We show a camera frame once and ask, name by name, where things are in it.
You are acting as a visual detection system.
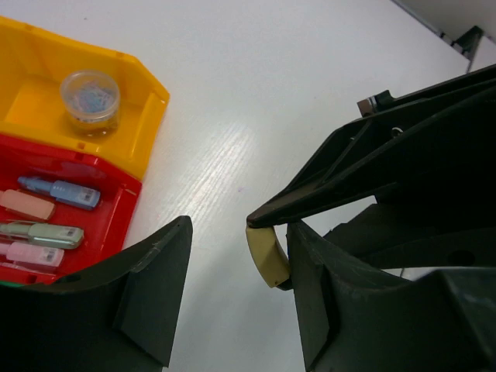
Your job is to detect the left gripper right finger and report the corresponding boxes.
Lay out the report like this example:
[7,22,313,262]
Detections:
[287,222,495,371]

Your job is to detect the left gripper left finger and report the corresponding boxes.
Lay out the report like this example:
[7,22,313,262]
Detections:
[1,215,193,371]

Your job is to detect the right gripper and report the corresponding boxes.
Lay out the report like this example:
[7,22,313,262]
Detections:
[246,66,495,269]

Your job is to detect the yellow eraser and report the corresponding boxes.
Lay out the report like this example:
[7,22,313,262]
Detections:
[246,226,291,290]

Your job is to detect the green correction tape case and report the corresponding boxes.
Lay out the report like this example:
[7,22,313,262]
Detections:
[1,221,84,250]

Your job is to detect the pink correction tape case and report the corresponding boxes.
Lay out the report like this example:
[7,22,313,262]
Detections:
[1,242,64,268]

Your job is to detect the blue correction tape case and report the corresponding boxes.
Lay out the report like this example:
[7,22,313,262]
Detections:
[17,177,101,210]

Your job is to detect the orange correction tape case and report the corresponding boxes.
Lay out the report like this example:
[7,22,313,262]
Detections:
[1,189,56,221]

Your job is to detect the round tape roll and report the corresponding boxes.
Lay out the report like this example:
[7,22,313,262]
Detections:
[60,70,121,136]

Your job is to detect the red plastic bin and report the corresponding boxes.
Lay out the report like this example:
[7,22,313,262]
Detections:
[1,136,142,284]

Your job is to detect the green plastic bin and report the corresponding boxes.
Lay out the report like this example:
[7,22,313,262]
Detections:
[0,281,44,288]

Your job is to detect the yellow plastic bin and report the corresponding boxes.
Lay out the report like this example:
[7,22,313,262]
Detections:
[1,17,170,179]

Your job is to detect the aluminium frame rail right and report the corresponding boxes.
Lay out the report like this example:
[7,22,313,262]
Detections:
[395,1,495,72]

